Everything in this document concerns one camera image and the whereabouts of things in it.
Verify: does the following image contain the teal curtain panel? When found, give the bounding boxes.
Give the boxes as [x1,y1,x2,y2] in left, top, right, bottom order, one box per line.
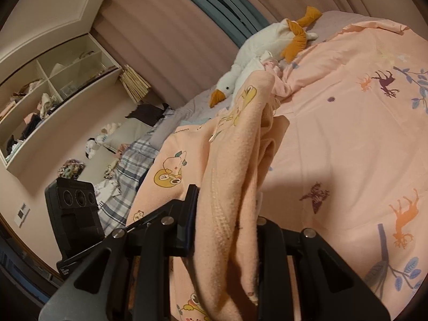
[191,0,269,47]

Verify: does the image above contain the white goose plush toy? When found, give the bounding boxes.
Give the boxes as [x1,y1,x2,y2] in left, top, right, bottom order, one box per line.
[209,6,322,108]

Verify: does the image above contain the plaid grey white pillow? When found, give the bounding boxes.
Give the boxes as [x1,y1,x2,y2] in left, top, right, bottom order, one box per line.
[98,134,159,235]

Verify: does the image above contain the peach cartoon print pajama garment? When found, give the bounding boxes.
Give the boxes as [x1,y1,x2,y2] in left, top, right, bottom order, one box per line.
[127,70,289,320]

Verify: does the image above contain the white wall shelf unit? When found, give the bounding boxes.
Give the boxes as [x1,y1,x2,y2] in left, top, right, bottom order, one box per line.
[1,33,122,176]

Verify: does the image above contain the pink folded clothes stack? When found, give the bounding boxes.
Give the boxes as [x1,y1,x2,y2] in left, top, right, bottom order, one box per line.
[262,58,293,109]

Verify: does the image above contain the pink printed duvet cover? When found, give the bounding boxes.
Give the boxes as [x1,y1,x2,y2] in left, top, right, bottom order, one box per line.
[261,20,427,317]

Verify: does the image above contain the white cream folded clothes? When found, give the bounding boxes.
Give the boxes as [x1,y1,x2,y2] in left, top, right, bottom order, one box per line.
[232,51,272,101]

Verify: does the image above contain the white wall switch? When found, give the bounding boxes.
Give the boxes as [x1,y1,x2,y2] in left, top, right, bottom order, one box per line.
[14,203,30,228]

